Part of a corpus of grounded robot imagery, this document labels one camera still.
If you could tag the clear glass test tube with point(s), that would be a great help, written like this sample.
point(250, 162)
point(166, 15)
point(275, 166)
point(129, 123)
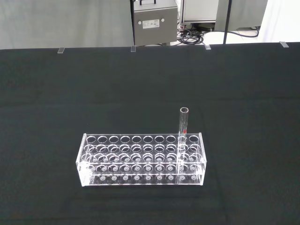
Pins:
point(183, 122)

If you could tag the clear acrylic test tube rack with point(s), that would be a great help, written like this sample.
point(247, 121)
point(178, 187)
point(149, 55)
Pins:
point(143, 174)

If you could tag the black bench cloth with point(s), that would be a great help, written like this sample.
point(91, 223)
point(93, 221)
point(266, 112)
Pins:
point(140, 93)

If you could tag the clear cloth clip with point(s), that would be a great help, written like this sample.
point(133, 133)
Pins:
point(207, 47)
point(133, 49)
point(60, 50)
point(283, 44)

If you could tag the grey metal cabinet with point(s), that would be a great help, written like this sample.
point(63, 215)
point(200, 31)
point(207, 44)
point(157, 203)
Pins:
point(154, 32)

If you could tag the white cabinet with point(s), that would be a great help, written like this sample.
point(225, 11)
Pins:
point(199, 11)

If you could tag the black tripod pole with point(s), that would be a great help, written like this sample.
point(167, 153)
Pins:
point(227, 23)

